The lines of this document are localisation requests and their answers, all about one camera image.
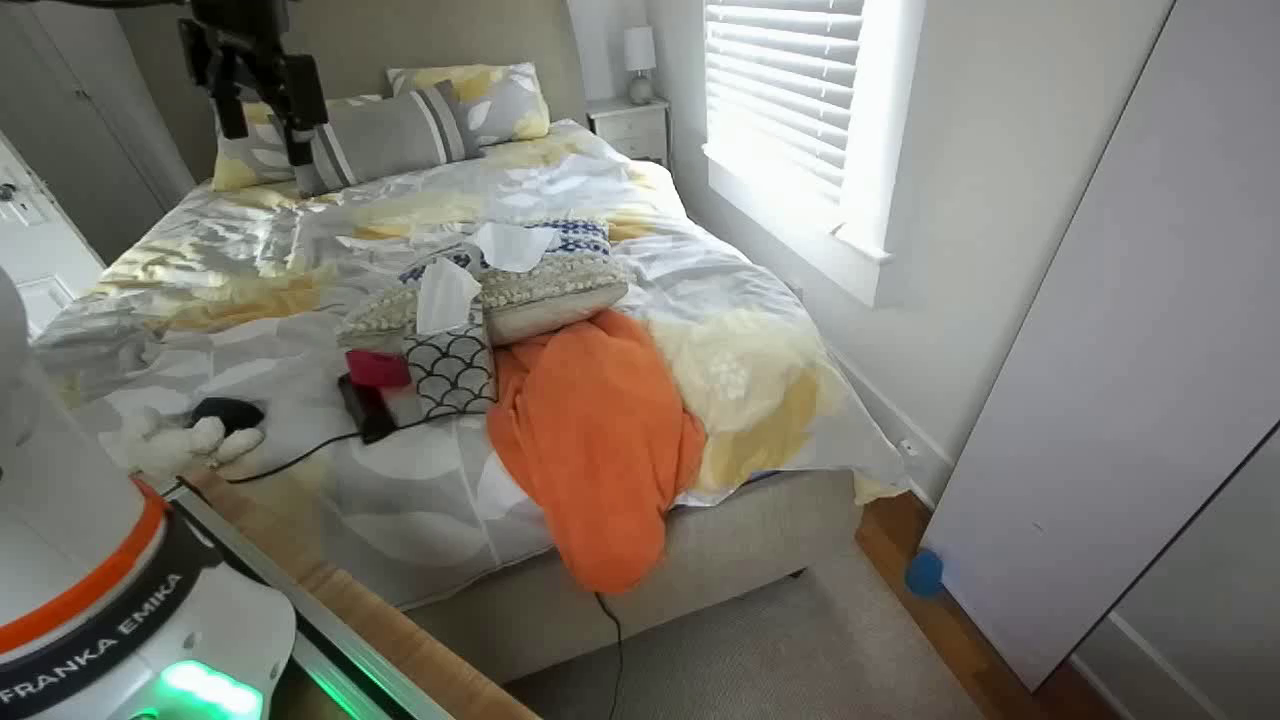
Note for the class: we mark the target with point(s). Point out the grey door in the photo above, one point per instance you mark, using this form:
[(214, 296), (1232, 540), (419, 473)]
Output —
[(80, 122)]

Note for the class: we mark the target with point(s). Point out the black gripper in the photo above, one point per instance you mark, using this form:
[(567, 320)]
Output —
[(243, 35)]

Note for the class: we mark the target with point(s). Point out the orange cloth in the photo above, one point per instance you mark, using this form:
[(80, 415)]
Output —
[(593, 440)]

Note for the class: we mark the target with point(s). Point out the white wardrobe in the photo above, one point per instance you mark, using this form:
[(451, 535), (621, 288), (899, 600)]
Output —
[(1105, 403)]

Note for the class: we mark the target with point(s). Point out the black computer mouse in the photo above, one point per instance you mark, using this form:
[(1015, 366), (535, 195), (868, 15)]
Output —
[(230, 415)]

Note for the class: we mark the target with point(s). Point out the patterned tissue box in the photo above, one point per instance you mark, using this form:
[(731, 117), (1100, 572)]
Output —
[(451, 372)]

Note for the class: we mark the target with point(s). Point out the red pouch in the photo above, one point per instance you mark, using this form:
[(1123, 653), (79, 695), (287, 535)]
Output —
[(377, 368)]

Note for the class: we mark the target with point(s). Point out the beige bed frame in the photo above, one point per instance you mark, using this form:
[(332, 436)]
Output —
[(721, 553)]

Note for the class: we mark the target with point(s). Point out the white window frame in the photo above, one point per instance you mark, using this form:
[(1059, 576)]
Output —
[(882, 135)]

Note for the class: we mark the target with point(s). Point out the black phone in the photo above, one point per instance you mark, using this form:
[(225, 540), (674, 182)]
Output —
[(364, 410)]

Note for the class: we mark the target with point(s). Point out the yellow grey floral duvet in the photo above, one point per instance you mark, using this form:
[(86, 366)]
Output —
[(243, 267)]

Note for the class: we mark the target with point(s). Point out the grey striped pillow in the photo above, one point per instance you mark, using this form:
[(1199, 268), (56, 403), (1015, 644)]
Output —
[(386, 135)]

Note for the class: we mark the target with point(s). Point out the small white lamp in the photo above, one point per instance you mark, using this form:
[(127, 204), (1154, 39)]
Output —
[(642, 60)]

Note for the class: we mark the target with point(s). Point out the white window blinds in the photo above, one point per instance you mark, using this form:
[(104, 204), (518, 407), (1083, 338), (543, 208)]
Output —
[(786, 82)]

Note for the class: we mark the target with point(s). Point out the white plush toy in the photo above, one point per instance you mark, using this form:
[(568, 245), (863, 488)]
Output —
[(183, 448)]

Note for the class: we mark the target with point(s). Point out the grey rug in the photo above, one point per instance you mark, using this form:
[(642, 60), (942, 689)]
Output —
[(786, 653)]

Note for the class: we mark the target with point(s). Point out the white nightstand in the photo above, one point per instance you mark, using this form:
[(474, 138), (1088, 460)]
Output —
[(633, 131)]

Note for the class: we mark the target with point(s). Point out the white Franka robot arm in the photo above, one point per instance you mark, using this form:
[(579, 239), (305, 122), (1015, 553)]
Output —
[(80, 586)]

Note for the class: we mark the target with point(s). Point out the blue ball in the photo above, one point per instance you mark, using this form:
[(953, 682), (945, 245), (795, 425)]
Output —
[(926, 572)]

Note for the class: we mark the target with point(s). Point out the white dresser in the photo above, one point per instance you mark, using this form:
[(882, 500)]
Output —
[(42, 243)]

